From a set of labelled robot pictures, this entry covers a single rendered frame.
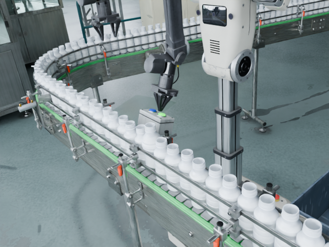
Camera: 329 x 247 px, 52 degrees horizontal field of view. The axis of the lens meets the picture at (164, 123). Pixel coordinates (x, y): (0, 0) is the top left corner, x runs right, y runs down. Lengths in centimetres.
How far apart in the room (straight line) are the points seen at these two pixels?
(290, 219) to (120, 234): 173
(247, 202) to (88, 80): 188
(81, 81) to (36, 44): 377
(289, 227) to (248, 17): 97
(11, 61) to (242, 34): 307
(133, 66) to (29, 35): 373
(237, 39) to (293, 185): 154
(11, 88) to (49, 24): 233
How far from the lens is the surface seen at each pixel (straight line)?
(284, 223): 87
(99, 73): 261
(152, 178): 121
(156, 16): 510
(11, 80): 420
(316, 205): 139
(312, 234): 83
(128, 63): 266
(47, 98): 187
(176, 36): 124
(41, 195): 299
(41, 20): 625
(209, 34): 160
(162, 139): 112
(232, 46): 154
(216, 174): 95
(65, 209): 277
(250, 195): 90
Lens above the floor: 174
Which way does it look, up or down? 29 degrees down
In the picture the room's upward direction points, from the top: 6 degrees counter-clockwise
